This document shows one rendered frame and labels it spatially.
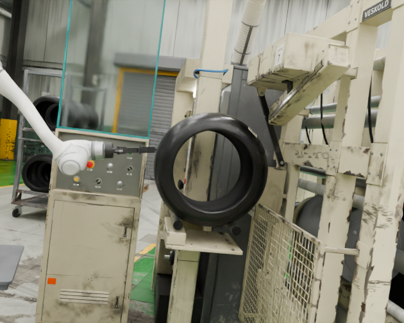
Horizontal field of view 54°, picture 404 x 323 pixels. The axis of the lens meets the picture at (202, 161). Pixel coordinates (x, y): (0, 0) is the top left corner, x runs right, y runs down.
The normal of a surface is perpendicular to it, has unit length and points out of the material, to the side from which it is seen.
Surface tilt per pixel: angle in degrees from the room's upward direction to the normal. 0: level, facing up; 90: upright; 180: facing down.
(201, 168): 90
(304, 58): 90
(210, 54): 90
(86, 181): 90
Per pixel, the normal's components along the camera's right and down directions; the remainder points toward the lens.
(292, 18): -0.19, 0.03
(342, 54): 0.17, -0.24
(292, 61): 0.14, 0.07
